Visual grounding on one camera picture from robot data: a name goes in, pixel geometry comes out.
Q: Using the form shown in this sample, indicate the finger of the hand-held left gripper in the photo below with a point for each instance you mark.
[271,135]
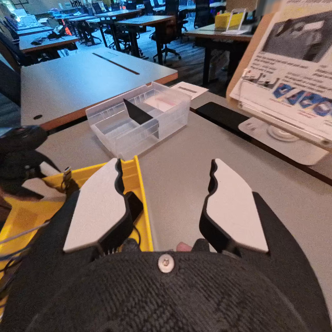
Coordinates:
[50,170]
[44,189]

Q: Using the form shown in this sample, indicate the clear acrylic stand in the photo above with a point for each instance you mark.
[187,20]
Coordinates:
[233,31]

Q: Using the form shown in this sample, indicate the grey desk with wood edge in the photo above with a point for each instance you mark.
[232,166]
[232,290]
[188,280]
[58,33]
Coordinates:
[207,32]
[77,83]

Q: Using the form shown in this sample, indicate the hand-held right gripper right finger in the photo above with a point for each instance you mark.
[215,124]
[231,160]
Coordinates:
[233,212]

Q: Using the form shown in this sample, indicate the black usb adapter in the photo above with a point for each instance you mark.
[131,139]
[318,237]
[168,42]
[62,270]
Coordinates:
[134,205]

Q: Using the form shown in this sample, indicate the clear plastic bin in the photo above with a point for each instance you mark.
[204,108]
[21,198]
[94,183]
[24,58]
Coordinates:
[168,116]

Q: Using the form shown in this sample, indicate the person's right hand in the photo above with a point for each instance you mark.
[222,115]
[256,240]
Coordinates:
[184,246]

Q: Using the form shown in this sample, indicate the yellow plastic bin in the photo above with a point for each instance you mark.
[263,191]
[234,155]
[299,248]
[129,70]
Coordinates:
[221,20]
[132,168]

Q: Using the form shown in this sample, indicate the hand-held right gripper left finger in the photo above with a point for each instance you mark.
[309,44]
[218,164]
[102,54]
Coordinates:
[98,212]

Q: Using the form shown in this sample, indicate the rows of office desks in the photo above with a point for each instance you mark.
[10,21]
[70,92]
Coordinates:
[142,20]

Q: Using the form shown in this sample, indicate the printed instruction sheet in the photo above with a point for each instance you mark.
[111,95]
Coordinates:
[298,77]

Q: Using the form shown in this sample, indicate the white laminated checklist sheet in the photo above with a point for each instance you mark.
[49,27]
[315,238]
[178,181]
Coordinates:
[192,90]

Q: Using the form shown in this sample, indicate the black divider panel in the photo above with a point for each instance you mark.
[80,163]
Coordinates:
[137,114]

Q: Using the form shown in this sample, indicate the black desk pad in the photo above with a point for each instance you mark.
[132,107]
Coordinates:
[220,116]

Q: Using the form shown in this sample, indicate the white rounded base plate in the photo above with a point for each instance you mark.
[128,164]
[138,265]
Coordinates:
[298,153]

